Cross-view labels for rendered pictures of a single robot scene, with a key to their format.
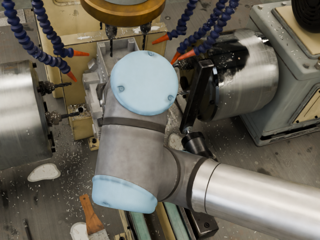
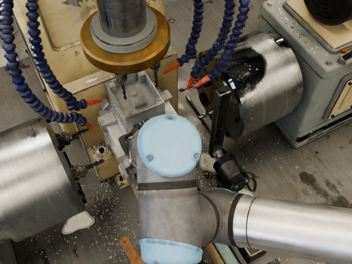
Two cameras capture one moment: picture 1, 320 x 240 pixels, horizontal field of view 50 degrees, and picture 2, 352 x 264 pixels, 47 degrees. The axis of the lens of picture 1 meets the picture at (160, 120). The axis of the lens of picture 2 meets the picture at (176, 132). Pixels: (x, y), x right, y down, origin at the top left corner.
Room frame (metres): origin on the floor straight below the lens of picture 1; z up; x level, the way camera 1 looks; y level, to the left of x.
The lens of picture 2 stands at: (0.00, 0.01, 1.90)
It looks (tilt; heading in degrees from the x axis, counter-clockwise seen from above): 57 degrees down; 1
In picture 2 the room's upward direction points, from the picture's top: 1 degrees counter-clockwise
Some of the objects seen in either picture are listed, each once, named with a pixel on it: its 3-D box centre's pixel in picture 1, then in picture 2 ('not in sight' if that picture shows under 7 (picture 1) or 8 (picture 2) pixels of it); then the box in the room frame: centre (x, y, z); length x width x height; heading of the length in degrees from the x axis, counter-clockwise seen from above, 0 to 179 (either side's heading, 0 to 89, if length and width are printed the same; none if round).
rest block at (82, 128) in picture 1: (82, 120); (104, 160); (0.59, 0.24, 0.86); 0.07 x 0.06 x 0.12; 119
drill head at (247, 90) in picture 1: (232, 73); (253, 80); (0.74, -0.18, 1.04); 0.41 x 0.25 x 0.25; 119
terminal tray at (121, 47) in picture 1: (121, 65); (135, 101); (0.61, 0.12, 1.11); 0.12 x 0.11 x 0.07; 28
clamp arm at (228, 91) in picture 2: (194, 101); (219, 125); (0.53, -0.07, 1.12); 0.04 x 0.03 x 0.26; 29
